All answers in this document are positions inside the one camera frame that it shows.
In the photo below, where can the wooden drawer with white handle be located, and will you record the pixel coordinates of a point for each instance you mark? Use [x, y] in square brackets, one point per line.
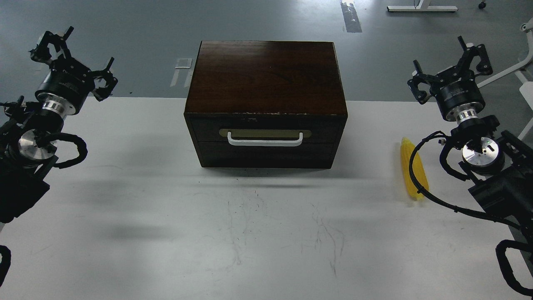
[211, 129]

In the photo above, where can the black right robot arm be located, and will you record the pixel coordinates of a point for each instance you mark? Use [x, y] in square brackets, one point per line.
[500, 168]

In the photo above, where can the white desk leg base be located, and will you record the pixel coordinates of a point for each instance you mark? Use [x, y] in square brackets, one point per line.
[422, 6]

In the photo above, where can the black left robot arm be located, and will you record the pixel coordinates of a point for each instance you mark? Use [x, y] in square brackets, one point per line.
[32, 140]

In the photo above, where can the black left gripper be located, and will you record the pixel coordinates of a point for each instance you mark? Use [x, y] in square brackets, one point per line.
[68, 78]

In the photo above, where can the yellow corn cob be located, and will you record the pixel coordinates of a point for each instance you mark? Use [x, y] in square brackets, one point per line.
[406, 149]

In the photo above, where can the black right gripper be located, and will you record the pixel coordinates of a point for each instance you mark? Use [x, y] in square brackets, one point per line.
[457, 92]

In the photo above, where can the dark wooden drawer cabinet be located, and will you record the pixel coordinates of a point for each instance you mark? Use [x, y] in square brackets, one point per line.
[266, 79]

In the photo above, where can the white frame at right edge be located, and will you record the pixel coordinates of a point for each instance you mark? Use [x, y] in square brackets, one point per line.
[521, 68]

